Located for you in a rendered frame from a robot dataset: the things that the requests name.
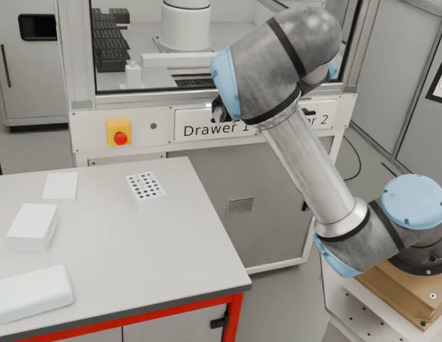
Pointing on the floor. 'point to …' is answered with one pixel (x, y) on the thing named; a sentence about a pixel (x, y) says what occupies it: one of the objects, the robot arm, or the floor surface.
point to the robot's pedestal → (398, 324)
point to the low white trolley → (125, 259)
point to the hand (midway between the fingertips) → (219, 115)
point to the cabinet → (242, 193)
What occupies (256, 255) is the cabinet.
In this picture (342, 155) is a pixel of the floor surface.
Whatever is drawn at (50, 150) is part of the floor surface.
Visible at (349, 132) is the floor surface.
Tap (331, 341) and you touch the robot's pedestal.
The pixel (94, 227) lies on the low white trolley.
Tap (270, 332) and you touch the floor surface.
